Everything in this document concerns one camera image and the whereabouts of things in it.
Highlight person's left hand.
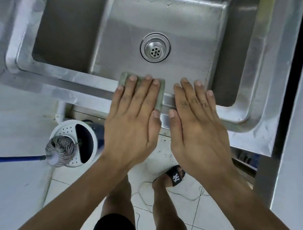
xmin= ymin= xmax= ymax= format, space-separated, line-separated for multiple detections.
xmin=99 ymin=71 xmax=166 ymax=170

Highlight person's right hand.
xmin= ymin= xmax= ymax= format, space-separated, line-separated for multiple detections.
xmin=163 ymin=77 xmax=243 ymax=186

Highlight grey-green scouring sponge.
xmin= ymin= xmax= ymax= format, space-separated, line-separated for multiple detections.
xmin=116 ymin=71 xmax=166 ymax=112

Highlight person's right forearm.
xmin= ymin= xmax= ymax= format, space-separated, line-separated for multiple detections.
xmin=196 ymin=163 xmax=303 ymax=230

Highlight person's left forearm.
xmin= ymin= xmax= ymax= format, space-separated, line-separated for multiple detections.
xmin=16 ymin=148 xmax=139 ymax=230

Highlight round metal drain strainer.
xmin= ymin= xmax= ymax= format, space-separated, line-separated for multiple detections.
xmin=139 ymin=31 xmax=172 ymax=64

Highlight black slide sandal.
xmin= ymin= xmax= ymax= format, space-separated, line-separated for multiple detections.
xmin=164 ymin=164 xmax=187 ymax=188

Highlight white mop spin bucket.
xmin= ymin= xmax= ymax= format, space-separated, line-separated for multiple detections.
xmin=47 ymin=118 xmax=101 ymax=170

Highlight white plastic drain pipe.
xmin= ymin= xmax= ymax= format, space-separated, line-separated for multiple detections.
xmin=54 ymin=100 xmax=73 ymax=125

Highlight stainless steel sink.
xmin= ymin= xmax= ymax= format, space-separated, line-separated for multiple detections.
xmin=0 ymin=0 xmax=303 ymax=159

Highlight person's left leg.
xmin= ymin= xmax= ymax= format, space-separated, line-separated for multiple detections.
xmin=101 ymin=172 xmax=140 ymax=227

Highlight person's leg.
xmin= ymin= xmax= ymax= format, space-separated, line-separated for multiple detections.
xmin=101 ymin=172 xmax=140 ymax=227
xmin=148 ymin=164 xmax=196 ymax=230

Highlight person's right leg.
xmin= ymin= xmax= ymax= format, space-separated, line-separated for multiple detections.
xmin=148 ymin=164 xmax=196 ymax=230

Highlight stainless steel cabinet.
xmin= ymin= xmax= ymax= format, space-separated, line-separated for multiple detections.
xmin=250 ymin=0 xmax=303 ymax=230

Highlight black shorts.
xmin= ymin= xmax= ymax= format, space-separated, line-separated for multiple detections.
xmin=91 ymin=211 xmax=198 ymax=230

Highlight thin white cable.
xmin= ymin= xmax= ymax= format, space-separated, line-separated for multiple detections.
xmin=128 ymin=180 xmax=210 ymax=230

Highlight grey mop with blue handle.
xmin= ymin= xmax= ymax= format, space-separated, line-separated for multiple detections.
xmin=0 ymin=131 xmax=78 ymax=171

